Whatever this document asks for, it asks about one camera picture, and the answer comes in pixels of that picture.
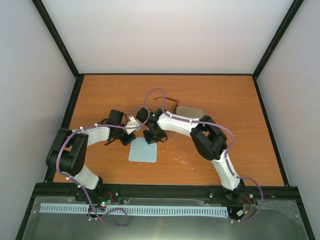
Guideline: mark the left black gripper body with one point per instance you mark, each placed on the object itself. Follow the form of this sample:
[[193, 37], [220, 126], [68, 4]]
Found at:
[[124, 141]]

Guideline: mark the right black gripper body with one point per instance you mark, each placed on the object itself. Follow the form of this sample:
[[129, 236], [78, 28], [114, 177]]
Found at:
[[154, 136]]

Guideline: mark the light blue cleaning cloth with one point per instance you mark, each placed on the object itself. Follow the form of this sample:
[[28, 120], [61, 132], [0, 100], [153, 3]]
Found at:
[[142, 152]]

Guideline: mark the brown sunglasses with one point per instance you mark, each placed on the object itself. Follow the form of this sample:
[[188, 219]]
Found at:
[[170, 104]]

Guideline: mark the flag pattern sunglasses case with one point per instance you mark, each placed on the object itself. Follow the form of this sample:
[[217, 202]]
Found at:
[[190, 112]]

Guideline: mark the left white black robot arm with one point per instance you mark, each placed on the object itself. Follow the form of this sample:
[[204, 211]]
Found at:
[[67, 154]]

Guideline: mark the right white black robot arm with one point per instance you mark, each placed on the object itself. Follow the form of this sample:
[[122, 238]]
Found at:
[[208, 138]]

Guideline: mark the left green controller board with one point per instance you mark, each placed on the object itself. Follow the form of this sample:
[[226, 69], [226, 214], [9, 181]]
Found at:
[[104, 203]]

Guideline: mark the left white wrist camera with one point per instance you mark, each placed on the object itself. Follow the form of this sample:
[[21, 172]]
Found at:
[[132, 125]]

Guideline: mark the light blue slotted cable duct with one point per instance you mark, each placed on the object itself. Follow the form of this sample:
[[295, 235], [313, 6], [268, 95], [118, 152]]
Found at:
[[140, 210]]

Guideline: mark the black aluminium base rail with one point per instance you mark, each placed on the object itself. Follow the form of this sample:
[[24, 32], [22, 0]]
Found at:
[[207, 193]]

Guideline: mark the left black frame post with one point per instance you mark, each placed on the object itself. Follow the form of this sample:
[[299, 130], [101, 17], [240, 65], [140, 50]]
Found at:
[[47, 20]]

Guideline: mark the black frame post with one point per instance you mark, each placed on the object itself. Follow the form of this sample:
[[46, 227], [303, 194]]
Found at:
[[281, 30], [47, 20]]

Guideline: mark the right black frame post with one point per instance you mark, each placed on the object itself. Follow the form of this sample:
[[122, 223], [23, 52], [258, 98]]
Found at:
[[281, 30]]

